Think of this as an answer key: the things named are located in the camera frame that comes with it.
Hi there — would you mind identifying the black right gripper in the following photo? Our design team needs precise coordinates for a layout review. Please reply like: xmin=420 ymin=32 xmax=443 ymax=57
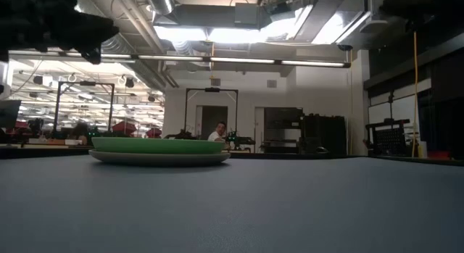
xmin=378 ymin=0 xmax=464 ymax=33

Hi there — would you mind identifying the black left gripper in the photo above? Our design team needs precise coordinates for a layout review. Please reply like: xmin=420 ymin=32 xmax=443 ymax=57
xmin=0 ymin=0 xmax=120 ymax=65

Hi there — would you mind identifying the opaque green plastic plate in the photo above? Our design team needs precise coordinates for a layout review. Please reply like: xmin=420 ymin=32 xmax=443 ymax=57
xmin=90 ymin=136 xmax=226 ymax=155

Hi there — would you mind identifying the person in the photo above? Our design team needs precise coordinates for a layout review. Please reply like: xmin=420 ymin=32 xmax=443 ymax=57
xmin=207 ymin=121 xmax=228 ymax=142
xmin=70 ymin=122 xmax=90 ymax=146

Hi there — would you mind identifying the black stand pole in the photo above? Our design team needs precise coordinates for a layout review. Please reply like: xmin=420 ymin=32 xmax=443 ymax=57
xmin=387 ymin=91 xmax=396 ymax=120

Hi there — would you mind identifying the dark computer monitor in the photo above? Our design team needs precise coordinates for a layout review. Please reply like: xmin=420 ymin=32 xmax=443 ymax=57
xmin=0 ymin=99 xmax=22 ymax=130

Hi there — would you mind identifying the grey plastic plate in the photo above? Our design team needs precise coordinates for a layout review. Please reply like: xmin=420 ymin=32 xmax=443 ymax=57
xmin=88 ymin=149 xmax=232 ymax=167

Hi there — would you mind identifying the black perforated cart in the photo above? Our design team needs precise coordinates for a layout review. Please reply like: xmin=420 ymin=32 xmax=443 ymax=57
xmin=365 ymin=118 xmax=413 ymax=152

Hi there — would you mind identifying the long ceiling tube light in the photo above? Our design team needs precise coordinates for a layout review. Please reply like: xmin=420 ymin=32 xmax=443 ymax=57
xmin=7 ymin=48 xmax=352 ymax=69

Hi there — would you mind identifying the red box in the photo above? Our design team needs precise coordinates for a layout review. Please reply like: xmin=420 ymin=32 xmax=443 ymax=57
xmin=427 ymin=150 xmax=452 ymax=160

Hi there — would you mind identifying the grey ceiling ventilation box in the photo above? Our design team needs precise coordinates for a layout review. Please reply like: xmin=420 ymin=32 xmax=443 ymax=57
xmin=233 ymin=2 xmax=260 ymax=29

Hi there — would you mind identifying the black cabinet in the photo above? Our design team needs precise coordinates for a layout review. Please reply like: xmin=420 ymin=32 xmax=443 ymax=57
xmin=299 ymin=114 xmax=347 ymax=156

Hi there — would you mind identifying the dark shelving unit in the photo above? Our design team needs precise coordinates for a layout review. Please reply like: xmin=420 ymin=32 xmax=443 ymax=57
xmin=263 ymin=107 xmax=304 ymax=154

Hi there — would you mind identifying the black metal frame rig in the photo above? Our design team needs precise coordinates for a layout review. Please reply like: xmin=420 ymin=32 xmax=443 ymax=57
xmin=183 ymin=87 xmax=239 ymax=136
xmin=54 ymin=80 xmax=115 ymax=133

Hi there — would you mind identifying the round silver air duct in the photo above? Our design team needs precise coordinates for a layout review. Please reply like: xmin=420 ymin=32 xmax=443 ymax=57
xmin=144 ymin=0 xmax=175 ymax=15

